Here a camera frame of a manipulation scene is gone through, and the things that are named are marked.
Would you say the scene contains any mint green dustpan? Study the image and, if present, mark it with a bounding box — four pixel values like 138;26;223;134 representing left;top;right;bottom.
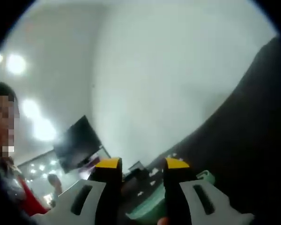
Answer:
125;179;167;218

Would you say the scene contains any black tabletop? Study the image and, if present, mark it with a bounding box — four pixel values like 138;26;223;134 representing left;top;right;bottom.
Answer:
120;35;281;225

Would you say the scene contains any person's right hand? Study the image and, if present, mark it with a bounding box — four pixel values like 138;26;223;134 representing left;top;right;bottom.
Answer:
156;217;173;225

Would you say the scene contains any person in red top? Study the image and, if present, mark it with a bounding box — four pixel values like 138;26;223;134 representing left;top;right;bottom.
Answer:
0;153;50;218

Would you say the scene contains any dark grey box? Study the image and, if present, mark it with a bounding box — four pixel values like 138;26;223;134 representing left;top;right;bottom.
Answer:
127;161;144;174

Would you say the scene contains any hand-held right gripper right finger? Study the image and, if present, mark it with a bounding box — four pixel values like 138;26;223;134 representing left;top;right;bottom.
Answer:
163;157;256;225

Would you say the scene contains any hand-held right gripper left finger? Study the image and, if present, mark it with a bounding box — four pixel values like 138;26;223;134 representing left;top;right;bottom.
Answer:
30;157;123;225

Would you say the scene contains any round ceiling light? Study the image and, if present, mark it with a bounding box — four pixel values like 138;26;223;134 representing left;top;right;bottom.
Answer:
6;53;27;75

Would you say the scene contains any black wall screen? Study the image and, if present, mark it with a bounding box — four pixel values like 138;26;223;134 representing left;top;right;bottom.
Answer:
52;114;103;174

